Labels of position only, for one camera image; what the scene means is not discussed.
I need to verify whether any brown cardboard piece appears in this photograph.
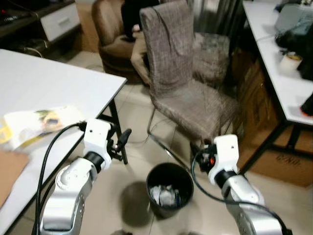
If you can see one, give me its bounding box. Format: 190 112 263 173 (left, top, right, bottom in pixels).
0 149 31 209

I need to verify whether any black round rubbish bin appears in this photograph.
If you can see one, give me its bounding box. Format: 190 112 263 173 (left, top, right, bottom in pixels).
146 162 195 219

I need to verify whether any white crumpled trash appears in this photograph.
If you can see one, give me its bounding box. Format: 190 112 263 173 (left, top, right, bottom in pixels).
149 184 182 207

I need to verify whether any large brown cardboard box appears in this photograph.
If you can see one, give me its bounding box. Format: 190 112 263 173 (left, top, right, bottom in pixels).
234 48 313 188

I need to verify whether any grey fabric covered chair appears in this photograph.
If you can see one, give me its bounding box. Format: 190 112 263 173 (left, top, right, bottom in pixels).
139 0 241 171

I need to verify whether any white yellow plastic package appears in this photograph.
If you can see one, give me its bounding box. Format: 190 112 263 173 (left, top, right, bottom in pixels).
0 104 87 150

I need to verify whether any white table with black legs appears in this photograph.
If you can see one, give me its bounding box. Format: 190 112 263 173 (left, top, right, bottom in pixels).
0 48 129 235
239 0 313 175

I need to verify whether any brown round armchair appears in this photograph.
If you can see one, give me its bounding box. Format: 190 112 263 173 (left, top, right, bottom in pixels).
91 0 147 83

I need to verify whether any black orange object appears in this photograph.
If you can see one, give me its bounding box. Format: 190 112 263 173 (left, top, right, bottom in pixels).
300 92 313 118

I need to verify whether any grey patterned cushioned seat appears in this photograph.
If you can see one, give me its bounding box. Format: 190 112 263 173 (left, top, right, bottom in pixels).
192 31 231 88

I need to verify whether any seated person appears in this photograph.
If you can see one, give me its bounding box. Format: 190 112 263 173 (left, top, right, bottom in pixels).
120 0 163 87

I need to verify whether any white drawer front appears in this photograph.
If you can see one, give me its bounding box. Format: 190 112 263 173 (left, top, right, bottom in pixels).
41 2 82 43

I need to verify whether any cream tape roll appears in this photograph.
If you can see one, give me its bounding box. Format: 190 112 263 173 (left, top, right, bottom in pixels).
280 51 303 75

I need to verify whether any dark wooden desk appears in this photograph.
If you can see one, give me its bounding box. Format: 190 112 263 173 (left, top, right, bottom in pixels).
0 0 78 52

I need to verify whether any grey flat device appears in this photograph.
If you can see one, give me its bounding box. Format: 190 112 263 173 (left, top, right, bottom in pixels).
274 2 313 36

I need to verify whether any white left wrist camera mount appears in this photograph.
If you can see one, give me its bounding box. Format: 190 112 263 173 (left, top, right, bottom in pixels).
82 118 113 158

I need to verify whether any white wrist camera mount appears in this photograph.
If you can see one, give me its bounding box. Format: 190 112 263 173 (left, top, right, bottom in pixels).
82 118 113 158
212 134 241 173

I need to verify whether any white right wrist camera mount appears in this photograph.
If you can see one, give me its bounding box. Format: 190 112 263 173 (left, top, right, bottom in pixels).
212 134 241 173

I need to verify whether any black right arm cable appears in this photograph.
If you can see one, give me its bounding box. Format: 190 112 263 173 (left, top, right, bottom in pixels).
190 151 293 235

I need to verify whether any thin floor cable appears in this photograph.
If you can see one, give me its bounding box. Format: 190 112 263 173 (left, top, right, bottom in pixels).
20 46 45 58

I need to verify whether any black tangled cable bundle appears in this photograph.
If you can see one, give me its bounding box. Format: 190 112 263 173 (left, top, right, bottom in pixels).
275 19 313 82

